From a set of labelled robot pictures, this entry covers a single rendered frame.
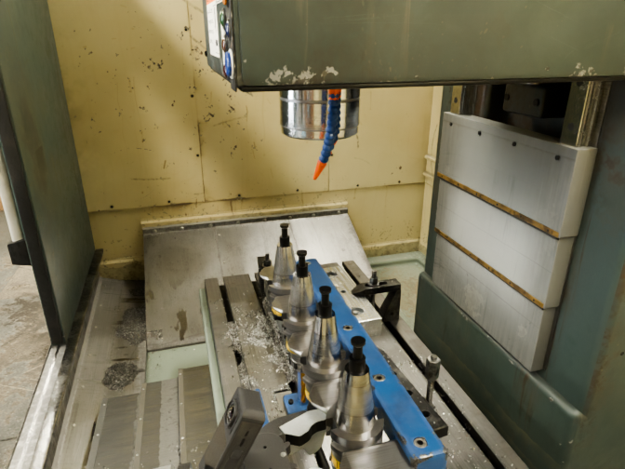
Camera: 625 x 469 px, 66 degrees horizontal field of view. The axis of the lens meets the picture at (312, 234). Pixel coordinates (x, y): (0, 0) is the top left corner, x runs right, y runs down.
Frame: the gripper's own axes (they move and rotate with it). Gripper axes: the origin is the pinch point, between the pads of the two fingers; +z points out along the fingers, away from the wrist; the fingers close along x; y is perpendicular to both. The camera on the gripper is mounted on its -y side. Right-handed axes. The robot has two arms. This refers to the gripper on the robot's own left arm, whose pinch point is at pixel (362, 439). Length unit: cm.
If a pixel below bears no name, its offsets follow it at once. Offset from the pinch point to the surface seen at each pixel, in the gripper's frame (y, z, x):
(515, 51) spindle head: -39, 32, -24
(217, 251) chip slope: 40, -6, -143
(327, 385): -2.5, -1.8, -6.9
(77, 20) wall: -47, -42, -157
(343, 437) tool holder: -3.5, -3.0, 2.2
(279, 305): -2.6, -3.4, -26.8
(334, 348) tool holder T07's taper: -6.0, -0.1, -9.2
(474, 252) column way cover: 12, 55, -59
